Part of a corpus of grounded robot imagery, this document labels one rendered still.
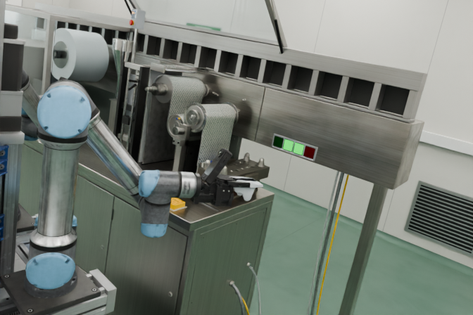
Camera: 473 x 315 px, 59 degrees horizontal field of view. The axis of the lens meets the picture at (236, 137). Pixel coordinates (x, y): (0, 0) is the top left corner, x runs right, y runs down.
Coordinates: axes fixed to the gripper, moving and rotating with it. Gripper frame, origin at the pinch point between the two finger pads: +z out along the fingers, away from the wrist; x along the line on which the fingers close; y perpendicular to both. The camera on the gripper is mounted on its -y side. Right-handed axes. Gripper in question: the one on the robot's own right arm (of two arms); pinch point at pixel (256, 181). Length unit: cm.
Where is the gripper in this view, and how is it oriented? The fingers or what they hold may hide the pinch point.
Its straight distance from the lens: 129.2
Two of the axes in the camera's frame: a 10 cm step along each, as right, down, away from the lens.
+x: 3.5, 1.4, -9.2
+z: 9.3, 0.9, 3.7
